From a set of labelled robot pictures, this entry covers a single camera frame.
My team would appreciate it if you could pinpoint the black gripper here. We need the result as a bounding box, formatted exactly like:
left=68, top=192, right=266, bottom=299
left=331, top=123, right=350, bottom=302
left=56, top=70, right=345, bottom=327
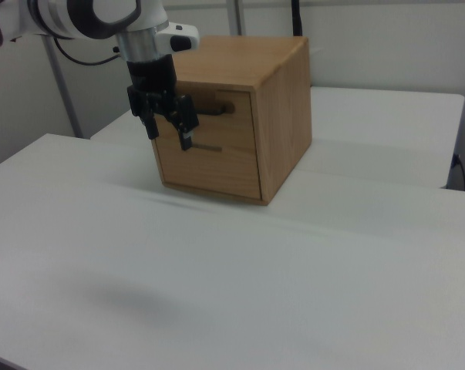
left=125, top=53, right=200, bottom=152

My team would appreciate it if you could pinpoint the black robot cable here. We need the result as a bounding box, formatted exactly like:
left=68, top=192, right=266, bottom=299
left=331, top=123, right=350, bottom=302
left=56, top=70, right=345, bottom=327
left=53, top=36, right=120, bottom=66

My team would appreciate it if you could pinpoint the wooden drawer with bar handle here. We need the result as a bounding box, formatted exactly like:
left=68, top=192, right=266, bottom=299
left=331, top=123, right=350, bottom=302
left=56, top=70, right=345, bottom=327
left=151, top=79, right=258, bottom=153

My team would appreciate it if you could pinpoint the black camera stand pole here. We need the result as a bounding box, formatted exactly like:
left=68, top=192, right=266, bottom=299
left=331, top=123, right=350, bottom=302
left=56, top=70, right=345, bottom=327
left=290, top=0, right=305, bottom=37

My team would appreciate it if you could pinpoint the wooden drawer cabinet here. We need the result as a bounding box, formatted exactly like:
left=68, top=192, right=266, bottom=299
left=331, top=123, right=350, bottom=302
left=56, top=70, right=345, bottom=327
left=150, top=35, right=313, bottom=207

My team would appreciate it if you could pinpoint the black metal drawer handle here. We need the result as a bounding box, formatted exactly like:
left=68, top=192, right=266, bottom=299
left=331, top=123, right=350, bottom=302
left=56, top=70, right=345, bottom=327
left=195, top=101, right=237, bottom=117

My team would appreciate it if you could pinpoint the wooden drawer with slot pull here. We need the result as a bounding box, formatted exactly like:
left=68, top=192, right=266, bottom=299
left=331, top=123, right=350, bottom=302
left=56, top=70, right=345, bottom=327
left=152, top=133, right=263, bottom=202

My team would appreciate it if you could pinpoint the grey partition post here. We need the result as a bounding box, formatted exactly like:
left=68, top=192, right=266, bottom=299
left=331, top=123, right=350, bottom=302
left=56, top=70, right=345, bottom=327
left=224, top=0, right=244, bottom=38

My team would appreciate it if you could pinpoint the black power cable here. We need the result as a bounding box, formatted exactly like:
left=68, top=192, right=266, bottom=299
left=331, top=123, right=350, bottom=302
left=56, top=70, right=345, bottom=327
left=452, top=153, right=465, bottom=191

